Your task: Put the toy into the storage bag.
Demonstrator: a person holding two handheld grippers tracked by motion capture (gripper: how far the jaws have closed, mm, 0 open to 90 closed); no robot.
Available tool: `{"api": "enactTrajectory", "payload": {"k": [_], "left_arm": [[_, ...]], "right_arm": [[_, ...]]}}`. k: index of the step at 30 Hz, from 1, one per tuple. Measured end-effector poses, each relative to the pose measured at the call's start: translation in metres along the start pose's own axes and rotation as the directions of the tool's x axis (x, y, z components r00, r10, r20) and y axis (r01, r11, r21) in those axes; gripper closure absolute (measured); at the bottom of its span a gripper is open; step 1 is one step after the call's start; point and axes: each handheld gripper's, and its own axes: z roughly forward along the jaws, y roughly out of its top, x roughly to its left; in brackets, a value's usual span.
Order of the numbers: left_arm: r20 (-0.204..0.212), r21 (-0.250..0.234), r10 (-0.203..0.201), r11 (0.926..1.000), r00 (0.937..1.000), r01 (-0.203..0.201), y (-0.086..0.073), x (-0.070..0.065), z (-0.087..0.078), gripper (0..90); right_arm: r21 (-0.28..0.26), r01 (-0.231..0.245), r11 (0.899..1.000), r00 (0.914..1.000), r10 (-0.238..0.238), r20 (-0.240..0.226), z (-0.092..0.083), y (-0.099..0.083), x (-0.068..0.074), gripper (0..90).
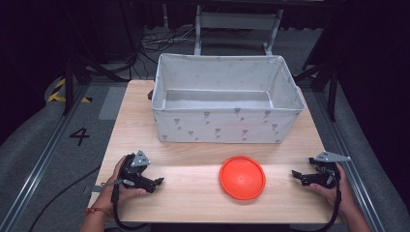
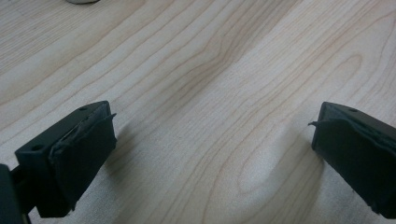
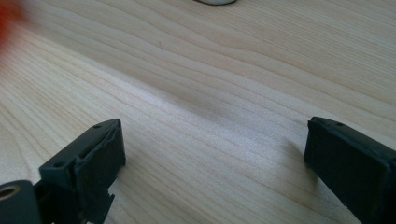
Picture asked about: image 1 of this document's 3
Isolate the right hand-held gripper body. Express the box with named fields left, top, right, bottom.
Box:
left=307, top=151, right=352, bottom=190

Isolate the yellow black hazard tape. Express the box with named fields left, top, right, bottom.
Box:
left=46, top=77, right=93, bottom=104

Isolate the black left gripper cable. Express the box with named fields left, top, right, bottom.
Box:
left=110, top=179, right=150, bottom=232

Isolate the orange round plastic disc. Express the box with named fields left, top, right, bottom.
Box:
left=219, top=156, right=267, bottom=201

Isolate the grey metal frame stand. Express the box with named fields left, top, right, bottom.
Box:
left=193, top=4, right=285, bottom=57

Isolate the person's left hand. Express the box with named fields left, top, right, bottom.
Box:
left=102, top=155, right=148, bottom=208

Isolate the black metal stand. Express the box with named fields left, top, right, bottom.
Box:
left=293, top=52, right=340, bottom=123

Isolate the white printed fabric storage box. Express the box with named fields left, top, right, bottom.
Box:
left=150, top=52, right=307, bottom=145

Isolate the red string bracelet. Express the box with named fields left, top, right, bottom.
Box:
left=83, top=207, right=112, bottom=218

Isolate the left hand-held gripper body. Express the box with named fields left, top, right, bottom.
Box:
left=118, top=149, right=157, bottom=194

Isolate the person's right hand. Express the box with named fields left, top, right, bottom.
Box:
left=308, top=161, right=351, bottom=211

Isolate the black tripod stand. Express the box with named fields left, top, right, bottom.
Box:
left=61, top=4, right=131, bottom=117

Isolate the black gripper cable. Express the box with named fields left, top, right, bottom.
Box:
left=289, top=180, right=343, bottom=232
left=110, top=179, right=150, bottom=232

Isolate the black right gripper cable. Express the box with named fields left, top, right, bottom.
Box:
left=289, top=180, right=343, bottom=232

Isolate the tangle of floor cables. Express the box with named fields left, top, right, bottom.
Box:
left=138, top=26, right=198, bottom=81

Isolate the grey metal floor rail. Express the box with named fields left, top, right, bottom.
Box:
left=312, top=90, right=386, bottom=232
left=0, top=84, right=91, bottom=232

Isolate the thin black floor cable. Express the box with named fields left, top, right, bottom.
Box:
left=28, top=164, right=103, bottom=232

